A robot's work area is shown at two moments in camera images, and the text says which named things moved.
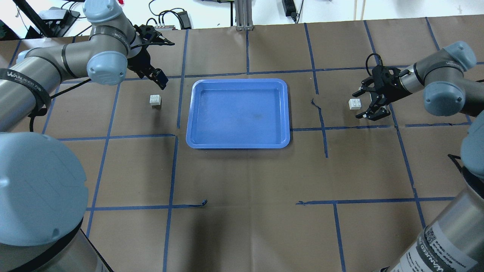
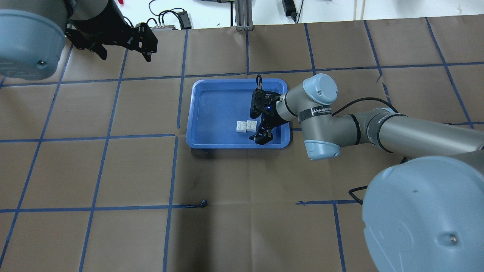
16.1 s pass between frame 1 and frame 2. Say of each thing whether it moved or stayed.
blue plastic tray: stayed
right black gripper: moved
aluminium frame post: stayed
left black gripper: moved
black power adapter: stayed
